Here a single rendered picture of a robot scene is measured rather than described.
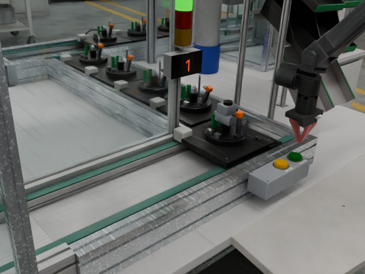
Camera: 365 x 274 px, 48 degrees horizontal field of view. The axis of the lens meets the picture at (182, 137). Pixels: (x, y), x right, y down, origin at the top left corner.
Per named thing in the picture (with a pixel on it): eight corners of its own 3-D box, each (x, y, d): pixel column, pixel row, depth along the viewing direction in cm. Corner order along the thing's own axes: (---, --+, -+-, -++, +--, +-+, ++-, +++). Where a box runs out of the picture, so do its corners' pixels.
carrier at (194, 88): (237, 113, 155) (240, 82, 149) (190, 130, 141) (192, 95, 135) (194, 95, 171) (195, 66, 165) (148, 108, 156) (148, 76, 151)
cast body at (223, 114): (238, 123, 129) (240, 102, 126) (228, 126, 126) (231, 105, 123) (219, 114, 135) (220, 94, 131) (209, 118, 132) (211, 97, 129)
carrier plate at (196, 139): (276, 145, 133) (277, 139, 132) (226, 169, 118) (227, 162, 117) (223, 120, 148) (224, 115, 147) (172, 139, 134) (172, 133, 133)
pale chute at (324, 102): (326, 111, 150) (335, 106, 146) (301, 118, 144) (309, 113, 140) (295, 45, 156) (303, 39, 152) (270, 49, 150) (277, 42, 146)
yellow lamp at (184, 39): (194, 44, 121) (195, 28, 119) (181, 47, 118) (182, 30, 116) (183, 41, 124) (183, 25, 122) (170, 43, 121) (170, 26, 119)
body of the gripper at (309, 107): (283, 117, 116) (287, 93, 113) (303, 109, 122) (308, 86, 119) (303, 125, 112) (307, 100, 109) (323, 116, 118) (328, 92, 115)
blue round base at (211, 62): (224, 71, 231) (226, 44, 225) (204, 76, 222) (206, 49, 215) (205, 64, 242) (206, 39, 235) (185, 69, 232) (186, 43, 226)
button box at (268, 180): (307, 176, 126) (311, 159, 123) (265, 201, 113) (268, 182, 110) (289, 167, 130) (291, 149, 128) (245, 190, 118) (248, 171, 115)
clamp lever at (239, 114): (242, 134, 127) (244, 112, 124) (238, 136, 126) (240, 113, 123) (233, 130, 130) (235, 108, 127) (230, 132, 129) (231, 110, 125)
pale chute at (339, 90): (347, 103, 159) (356, 98, 155) (323, 109, 153) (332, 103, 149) (317, 40, 165) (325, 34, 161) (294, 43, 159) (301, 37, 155)
